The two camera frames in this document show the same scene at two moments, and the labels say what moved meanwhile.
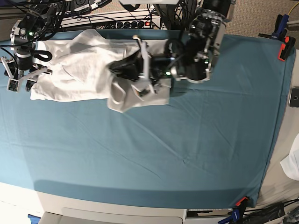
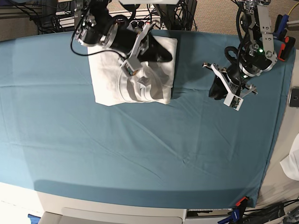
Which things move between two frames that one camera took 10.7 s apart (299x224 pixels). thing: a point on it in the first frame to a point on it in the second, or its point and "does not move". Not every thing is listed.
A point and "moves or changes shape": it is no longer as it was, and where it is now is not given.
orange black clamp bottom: [243, 202] does not move
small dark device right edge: [294, 99] does not move
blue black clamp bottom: [236, 217] does not move
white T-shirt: [77, 70] moves or changes shape
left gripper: [158, 66] to [232, 80]
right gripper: [23, 67] to [139, 44]
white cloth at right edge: [290, 164] does not move
